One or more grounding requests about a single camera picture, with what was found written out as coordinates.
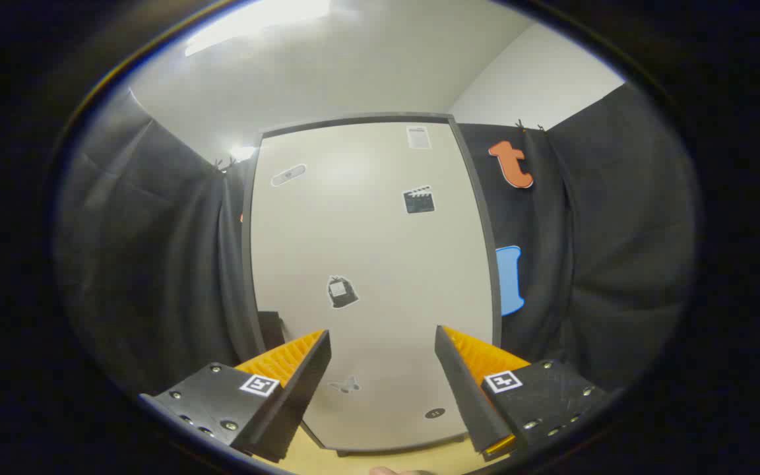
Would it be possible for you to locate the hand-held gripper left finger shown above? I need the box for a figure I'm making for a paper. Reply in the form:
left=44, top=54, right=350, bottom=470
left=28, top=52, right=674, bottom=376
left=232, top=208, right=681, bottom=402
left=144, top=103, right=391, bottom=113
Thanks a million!
left=139, top=329, right=332, bottom=463

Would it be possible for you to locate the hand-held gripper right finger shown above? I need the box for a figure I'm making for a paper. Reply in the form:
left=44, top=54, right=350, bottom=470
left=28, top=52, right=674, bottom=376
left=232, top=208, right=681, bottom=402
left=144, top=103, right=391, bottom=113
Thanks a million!
left=435, top=325, right=609, bottom=461

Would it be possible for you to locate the grey shoe cabinet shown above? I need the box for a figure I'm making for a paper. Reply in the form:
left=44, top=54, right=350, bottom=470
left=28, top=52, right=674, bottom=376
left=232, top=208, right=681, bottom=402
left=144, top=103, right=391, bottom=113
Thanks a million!
left=241, top=111, right=503, bottom=457

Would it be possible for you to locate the white shoe cabinet door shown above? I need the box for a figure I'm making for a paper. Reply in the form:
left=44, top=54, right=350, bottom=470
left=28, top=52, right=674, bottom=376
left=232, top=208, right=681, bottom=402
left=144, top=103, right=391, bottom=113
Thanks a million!
left=250, top=121, right=496, bottom=452

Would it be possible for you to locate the black backdrop cloth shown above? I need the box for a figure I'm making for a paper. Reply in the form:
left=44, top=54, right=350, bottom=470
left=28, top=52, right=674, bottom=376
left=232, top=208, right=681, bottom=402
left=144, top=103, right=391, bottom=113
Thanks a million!
left=53, top=82, right=697, bottom=396

